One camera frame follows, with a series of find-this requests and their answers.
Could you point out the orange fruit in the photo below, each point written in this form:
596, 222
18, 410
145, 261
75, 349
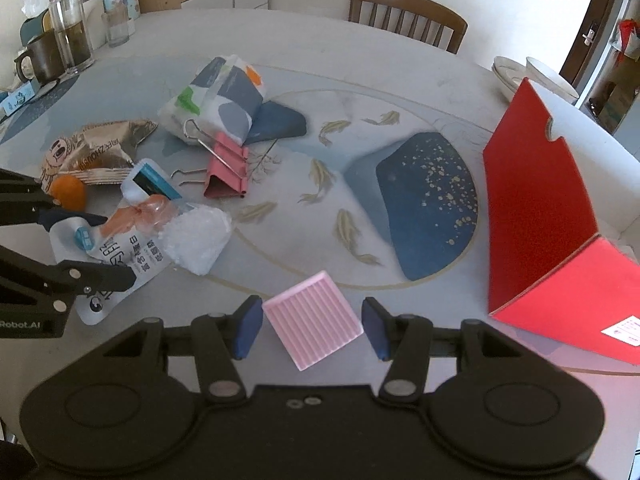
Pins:
67, 192

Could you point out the glass cup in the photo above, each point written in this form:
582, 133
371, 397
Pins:
116, 27

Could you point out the pink small packet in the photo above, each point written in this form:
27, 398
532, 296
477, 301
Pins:
312, 320

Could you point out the teal small packet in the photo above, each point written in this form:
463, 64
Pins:
150, 180

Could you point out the patterned cloth pouch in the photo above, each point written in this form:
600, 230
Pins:
225, 95

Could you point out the tall glass jar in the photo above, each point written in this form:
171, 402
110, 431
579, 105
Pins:
70, 30

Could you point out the white printed desktop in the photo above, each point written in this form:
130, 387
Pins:
350, 60

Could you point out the wooden chair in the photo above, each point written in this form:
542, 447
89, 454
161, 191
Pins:
407, 15

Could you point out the white cardboard box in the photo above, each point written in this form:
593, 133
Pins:
540, 220

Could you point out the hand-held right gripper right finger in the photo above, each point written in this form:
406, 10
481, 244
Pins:
375, 327

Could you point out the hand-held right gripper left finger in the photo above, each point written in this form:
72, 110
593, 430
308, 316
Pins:
248, 327

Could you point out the dark wooden door frame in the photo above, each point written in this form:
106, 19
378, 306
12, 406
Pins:
587, 15

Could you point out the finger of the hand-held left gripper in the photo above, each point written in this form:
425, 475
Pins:
75, 220
107, 277

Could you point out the white plate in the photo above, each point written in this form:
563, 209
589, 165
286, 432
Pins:
507, 67
502, 90

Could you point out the white snack packet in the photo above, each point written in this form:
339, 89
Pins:
112, 255

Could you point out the pink binder clip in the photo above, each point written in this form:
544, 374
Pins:
225, 170

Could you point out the dark mug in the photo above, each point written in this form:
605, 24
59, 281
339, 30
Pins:
42, 60

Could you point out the foil snack bag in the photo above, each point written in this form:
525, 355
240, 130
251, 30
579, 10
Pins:
95, 152

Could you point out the small blue box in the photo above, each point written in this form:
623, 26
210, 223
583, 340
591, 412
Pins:
17, 100

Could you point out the white bowl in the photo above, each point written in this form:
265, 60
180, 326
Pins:
550, 80

